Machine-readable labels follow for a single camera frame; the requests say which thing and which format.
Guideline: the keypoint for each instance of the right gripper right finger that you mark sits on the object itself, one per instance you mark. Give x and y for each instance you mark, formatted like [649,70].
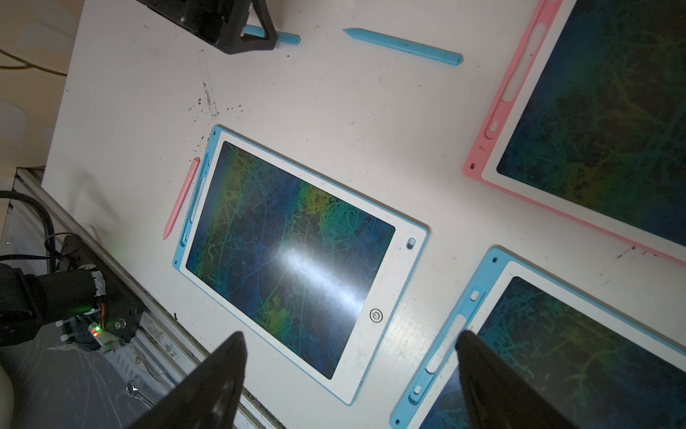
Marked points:
[495,395]

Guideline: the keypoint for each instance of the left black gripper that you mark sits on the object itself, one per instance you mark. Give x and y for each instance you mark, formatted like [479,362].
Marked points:
[187,16]

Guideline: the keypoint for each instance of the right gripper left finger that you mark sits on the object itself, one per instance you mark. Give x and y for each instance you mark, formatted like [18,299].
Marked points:
[209,396]

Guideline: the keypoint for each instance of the pink stylus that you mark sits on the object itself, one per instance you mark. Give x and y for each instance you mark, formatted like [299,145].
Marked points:
[184,189]

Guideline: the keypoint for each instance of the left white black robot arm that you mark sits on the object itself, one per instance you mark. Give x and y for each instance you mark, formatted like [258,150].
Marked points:
[29,302]

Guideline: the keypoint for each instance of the right blue writing tablet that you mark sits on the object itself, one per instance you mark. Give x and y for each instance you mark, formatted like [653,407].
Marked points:
[600,368]

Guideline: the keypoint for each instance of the blue writing tablet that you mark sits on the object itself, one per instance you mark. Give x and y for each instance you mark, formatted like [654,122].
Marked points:
[314,269]
[600,368]

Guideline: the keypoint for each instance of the left blue writing tablet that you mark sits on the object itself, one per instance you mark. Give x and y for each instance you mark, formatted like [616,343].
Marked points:
[314,269]

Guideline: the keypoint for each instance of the pink writing tablet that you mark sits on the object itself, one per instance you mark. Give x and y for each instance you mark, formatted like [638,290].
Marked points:
[589,120]

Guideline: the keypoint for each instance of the silver wrench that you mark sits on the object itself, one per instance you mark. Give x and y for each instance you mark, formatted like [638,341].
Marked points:
[136,393]

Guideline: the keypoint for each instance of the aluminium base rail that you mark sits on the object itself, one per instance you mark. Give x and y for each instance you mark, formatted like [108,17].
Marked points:
[167,353]

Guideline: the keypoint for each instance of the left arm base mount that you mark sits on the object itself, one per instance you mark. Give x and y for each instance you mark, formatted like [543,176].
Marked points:
[105,313]

